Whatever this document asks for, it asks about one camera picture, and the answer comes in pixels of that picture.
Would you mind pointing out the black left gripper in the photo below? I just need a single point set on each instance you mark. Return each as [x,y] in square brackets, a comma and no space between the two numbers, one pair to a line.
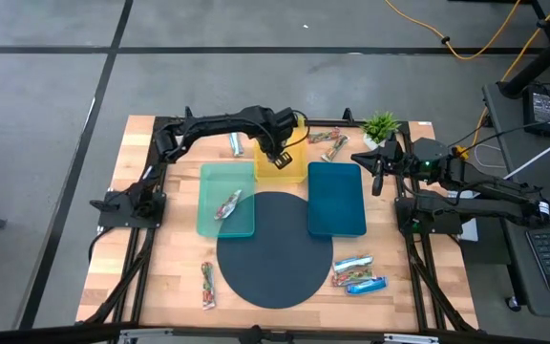
[270,134]

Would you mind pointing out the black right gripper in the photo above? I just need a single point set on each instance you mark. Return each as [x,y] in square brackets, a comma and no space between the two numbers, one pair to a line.
[392,160]

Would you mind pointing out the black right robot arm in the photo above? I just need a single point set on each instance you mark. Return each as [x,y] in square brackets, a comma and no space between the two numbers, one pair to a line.
[494,191]

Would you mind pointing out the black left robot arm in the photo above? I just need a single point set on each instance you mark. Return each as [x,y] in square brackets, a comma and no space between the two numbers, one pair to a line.
[217,122]

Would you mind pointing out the brown silver granola bar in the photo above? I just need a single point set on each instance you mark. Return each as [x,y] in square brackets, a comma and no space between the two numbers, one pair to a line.
[336,147]

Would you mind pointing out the blue silver granola bar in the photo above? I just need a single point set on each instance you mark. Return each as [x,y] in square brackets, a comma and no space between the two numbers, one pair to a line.
[236,145]

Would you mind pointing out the white blue granola bar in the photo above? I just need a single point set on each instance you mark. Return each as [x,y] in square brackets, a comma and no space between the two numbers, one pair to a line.
[351,263]

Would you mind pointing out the red green brown granola bar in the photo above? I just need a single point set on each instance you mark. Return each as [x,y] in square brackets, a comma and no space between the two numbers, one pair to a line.
[353,276]

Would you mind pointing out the bright blue granola bar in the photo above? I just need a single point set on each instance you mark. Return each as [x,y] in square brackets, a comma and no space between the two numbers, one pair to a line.
[366,285]

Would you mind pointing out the translucent yellow plastic bin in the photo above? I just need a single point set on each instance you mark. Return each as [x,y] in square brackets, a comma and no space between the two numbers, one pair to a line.
[294,167]

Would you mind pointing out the green plant in white pot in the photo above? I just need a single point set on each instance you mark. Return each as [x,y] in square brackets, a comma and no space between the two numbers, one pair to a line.
[379,125]

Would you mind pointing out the blue plastic bin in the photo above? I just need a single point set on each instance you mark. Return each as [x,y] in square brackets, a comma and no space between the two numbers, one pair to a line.
[337,200]

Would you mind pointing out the translucent green plastic bin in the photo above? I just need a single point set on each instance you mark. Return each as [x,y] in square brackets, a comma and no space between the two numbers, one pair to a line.
[213,191]

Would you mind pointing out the yellow power plug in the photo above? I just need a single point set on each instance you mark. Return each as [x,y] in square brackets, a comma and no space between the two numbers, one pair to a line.
[461,153]

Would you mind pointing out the round dark woven mat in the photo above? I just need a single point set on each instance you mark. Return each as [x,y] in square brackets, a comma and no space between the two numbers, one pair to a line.
[275,258]

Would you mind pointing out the black power adapter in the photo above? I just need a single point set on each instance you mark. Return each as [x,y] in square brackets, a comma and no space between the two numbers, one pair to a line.
[540,110]

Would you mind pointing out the grey desk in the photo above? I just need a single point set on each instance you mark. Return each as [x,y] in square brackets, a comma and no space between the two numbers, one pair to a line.
[518,267]

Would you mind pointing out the black stand leg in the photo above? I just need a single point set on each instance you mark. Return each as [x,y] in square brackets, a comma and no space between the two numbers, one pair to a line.
[542,59]

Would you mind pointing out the black aluminium table frame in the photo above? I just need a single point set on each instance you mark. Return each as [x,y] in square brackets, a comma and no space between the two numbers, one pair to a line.
[413,286]

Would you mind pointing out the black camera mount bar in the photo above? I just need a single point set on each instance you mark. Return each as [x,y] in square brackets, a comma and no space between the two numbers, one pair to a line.
[65,334]

